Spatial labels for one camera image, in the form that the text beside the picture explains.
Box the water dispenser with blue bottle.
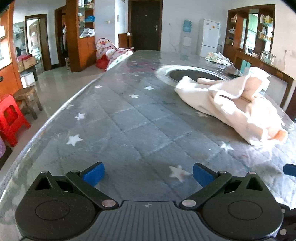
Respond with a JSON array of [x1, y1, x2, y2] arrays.
[[181, 20, 193, 55]]

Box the white refrigerator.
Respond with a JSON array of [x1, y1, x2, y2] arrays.
[[199, 19, 221, 57]]

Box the wooden display cabinet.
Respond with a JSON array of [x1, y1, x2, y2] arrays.
[[223, 4, 276, 61]]

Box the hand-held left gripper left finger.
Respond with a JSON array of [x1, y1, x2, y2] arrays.
[[26, 162, 119, 209]]

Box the dark wooden door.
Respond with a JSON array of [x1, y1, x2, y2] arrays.
[[128, 0, 163, 51]]

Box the cardboard box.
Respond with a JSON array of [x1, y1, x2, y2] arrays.
[[17, 56, 36, 70]]

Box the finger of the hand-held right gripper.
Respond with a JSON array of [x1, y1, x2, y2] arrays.
[[283, 163, 296, 177], [276, 203, 296, 241]]

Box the small wooden stool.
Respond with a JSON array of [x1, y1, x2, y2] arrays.
[[13, 86, 43, 120]]

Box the cream garment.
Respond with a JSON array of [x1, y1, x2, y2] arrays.
[[174, 67, 289, 146]]

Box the round metal table inset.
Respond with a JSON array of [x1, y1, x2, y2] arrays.
[[155, 64, 243, 85]]

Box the floral cloth pile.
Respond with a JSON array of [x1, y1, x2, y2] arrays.
[[205, 52, 234, 66]]

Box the colourful play tent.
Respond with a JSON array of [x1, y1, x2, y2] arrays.
[[95, 38, 134, 71]]

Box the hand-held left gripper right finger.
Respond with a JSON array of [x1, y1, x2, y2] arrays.
[[179, 163, 274, 208]]

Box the red plastic stool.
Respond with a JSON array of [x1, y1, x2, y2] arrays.
[[0, 94, 31, 147]]

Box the metal pots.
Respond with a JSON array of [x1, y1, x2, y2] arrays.
[[260, 51, 276, 64]]

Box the wooden side counter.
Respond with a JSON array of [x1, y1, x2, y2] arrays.
[[233, 49, 295, 109]]

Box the small dark wooden cabinet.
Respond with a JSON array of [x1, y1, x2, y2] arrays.
[[118, 32, 134, 49]]

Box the tall wooden shelf unit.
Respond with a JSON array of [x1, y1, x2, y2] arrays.
[[66, 0, 97, 73]]

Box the orange wooden glass cabinet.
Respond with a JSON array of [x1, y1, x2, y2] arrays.
[[0, 2, 23, 98]]

